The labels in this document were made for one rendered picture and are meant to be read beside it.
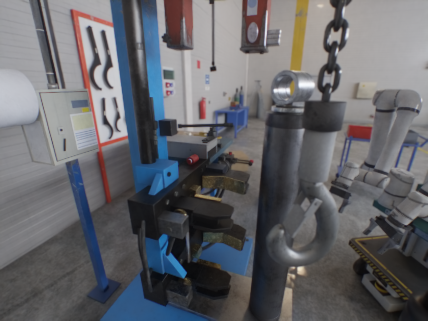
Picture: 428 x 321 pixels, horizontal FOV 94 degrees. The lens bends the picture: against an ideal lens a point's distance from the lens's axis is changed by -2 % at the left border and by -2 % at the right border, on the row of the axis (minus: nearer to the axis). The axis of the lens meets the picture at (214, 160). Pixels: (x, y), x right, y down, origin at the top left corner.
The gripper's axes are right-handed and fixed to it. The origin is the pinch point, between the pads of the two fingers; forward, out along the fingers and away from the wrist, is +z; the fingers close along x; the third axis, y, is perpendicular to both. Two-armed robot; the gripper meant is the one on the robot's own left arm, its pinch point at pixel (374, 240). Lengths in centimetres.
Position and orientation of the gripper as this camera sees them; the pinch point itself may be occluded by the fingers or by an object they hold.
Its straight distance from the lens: 149.8
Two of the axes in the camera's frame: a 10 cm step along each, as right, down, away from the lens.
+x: -0.6, 4.4, -9.0
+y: -9.2, -3.8, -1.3
